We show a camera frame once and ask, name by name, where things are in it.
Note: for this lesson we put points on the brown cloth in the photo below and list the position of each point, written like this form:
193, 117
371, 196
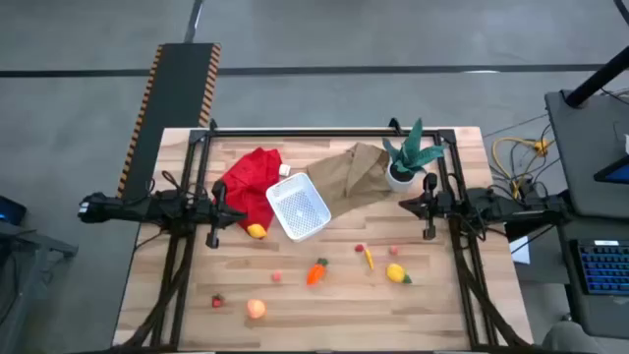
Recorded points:
351, 177

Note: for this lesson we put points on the plain yellow toy lemon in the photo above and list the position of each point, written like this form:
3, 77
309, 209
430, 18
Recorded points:
256, 231

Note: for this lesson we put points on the small white cube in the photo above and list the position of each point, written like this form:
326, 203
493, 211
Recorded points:
285, 170

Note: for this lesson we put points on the small red toy berry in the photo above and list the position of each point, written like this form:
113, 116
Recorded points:
359, 248

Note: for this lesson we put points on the green artificial plant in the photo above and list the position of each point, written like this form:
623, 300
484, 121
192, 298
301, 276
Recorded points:
413, 150

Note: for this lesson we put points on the small pink toy fruit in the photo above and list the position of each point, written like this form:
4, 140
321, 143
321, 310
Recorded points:
393, 250

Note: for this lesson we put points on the grey chair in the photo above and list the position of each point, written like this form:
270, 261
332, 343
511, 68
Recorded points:
565, 339

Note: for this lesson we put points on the white perforated plastic basket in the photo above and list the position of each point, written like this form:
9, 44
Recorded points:
298, 209

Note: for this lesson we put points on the black aluminium rig frame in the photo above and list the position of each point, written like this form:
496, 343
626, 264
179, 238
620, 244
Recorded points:
319, 133

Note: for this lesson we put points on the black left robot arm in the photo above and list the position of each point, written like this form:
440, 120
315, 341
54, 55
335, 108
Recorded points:
128, 209

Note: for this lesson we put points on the red toy strawberry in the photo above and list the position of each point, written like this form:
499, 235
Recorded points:
217, 301

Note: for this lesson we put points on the red cloth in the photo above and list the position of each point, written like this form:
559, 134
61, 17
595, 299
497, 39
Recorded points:
250, 187

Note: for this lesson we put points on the grey desk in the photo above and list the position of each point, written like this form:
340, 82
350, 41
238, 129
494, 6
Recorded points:
580, 162

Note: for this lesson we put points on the yellow toy lemon with leaf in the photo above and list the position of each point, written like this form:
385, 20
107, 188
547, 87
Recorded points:
395, 273

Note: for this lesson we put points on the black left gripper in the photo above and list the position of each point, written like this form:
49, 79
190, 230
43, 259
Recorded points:
216, 214

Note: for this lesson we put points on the blue backlit keyboard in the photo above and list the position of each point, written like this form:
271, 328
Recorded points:
607, 268

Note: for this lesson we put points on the grey cart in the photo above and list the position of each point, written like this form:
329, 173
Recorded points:
29, 265

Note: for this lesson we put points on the orange toy peach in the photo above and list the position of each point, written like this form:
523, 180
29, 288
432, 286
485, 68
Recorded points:
256, 309

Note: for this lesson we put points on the tablet with blue screen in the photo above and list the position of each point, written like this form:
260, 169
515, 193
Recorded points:
616, 172

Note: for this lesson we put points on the black hazard-striped floor ramp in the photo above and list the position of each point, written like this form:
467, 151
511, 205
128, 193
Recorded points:
177, 88

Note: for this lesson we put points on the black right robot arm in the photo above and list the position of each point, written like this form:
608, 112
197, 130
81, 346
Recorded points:
496, 206

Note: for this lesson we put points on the black pole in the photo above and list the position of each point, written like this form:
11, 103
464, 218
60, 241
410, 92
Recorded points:
597, 78

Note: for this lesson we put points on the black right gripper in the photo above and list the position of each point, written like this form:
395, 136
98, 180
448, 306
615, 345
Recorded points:
435, 205

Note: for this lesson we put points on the white plant pot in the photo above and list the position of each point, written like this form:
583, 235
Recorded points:
399, 186

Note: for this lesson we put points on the white paper sheet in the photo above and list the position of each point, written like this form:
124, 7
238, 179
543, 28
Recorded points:
522, 252

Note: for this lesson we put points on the orange toy carrot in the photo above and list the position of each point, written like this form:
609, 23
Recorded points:
316, 273

